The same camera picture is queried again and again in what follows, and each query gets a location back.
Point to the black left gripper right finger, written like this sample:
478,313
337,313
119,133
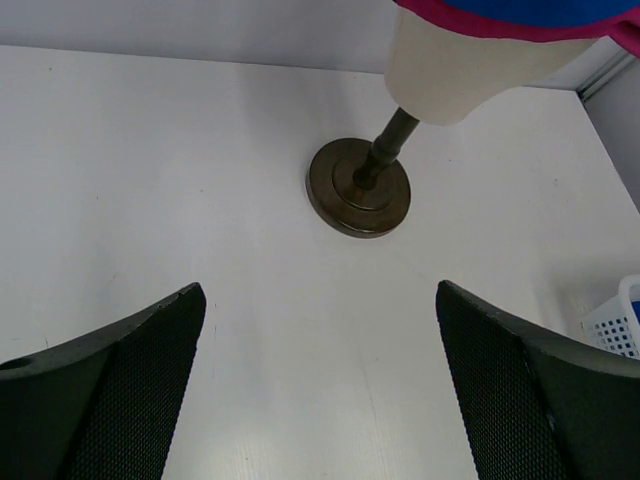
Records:
536,404

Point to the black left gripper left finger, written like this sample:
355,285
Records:
104,405

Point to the blue cap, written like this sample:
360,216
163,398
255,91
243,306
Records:
636,309
546,13

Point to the cream mannequin head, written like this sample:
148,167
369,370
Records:
437,77

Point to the white plastic basket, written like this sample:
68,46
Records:
612,326

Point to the right aluminium frame post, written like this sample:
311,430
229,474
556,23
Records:
609,71

